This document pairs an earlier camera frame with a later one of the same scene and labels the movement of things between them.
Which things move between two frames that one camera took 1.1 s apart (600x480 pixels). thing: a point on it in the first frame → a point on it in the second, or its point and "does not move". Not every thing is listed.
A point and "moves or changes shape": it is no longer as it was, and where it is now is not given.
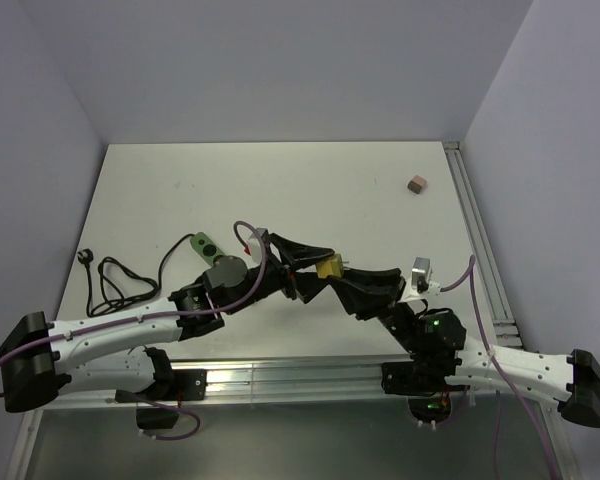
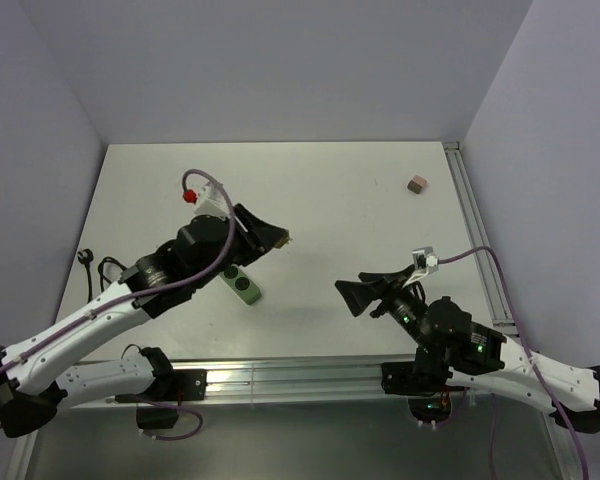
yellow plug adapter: (331, 267) moves or changes shape
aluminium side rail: (486, 262) does not move
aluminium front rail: (332, 382) does not move
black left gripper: (306, 284) → (261, 234)
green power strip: (206, 248) moves or changes shape
